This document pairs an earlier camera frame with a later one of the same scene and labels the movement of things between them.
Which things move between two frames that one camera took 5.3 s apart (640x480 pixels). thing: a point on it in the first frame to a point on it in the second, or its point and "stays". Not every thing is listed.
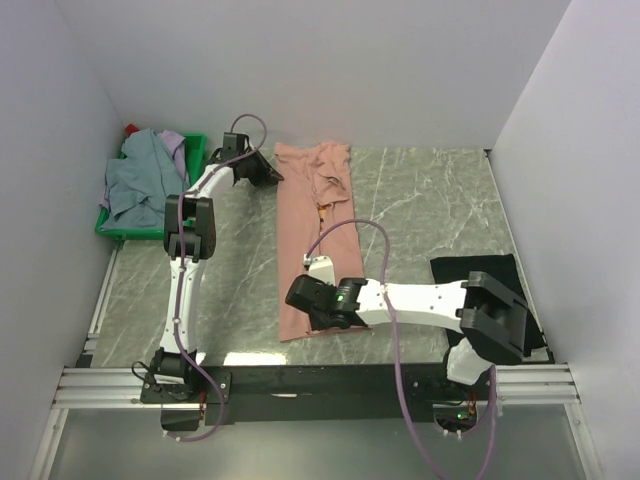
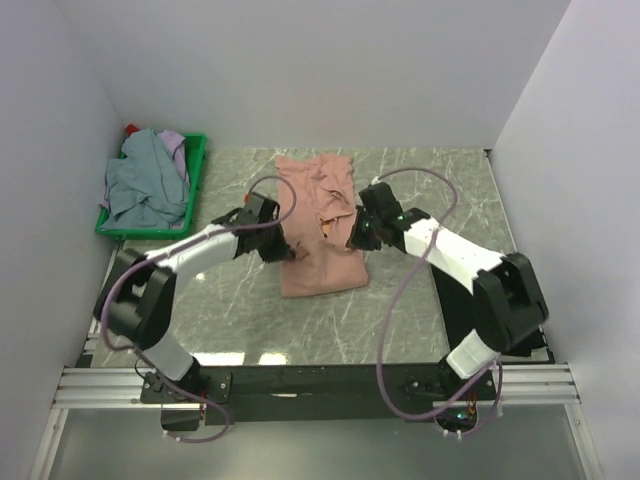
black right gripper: x=317 y=324 to x=357 y=240
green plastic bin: x=196 y=144 stays
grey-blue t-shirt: x=139 y=183 stays
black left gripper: x=268 y=176 to x=281 y=252
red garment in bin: x=131 y=128 stays
